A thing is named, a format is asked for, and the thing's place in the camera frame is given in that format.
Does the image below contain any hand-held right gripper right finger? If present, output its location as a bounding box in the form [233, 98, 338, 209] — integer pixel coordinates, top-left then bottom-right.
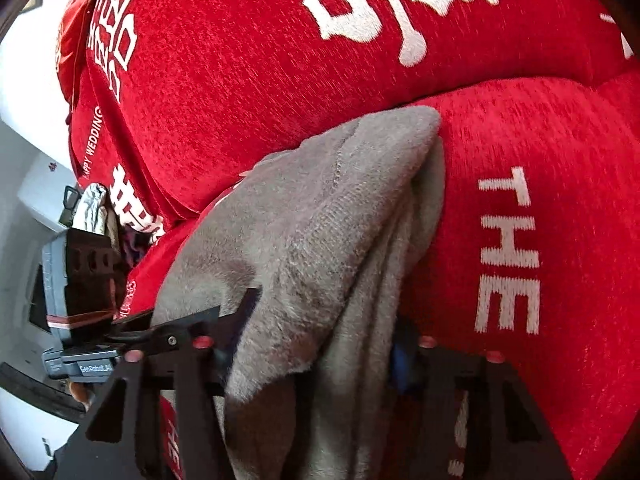
[390, 320, 573, 480]

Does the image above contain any black strap buckle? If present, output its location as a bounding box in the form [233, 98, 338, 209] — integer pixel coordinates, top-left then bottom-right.
[59, 185, 83, 228]

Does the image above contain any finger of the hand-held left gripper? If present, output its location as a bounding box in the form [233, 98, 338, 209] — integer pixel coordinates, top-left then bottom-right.
[107, 286, 263, 377]

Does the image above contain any white quilted cloth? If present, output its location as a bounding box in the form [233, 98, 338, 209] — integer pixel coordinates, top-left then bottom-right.
[75, 182, 121, 241]

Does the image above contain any red brush print sofa cover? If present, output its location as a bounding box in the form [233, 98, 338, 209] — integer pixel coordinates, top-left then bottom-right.
[82, 0, 633, 221]

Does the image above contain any red block print sofa cover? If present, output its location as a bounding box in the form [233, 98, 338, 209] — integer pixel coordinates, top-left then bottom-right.
[65, 105, 246, 321]

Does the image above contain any white cabinet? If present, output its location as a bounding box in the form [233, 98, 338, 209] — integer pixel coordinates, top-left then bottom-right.
[17, 155, 76, 233]

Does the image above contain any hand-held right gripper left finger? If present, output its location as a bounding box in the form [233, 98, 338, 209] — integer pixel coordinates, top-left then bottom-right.
[52, 335, 236, 480]

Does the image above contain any red blue plaid garment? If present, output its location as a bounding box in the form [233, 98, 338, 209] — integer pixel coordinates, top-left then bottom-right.
[120, 225, 166, 271]

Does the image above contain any red lettered sofa cover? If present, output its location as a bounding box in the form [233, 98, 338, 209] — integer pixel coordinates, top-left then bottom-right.
[400, 72, 640, 480]

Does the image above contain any grey knit garment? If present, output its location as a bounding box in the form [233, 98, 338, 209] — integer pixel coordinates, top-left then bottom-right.
[150, 105, 447, 480]

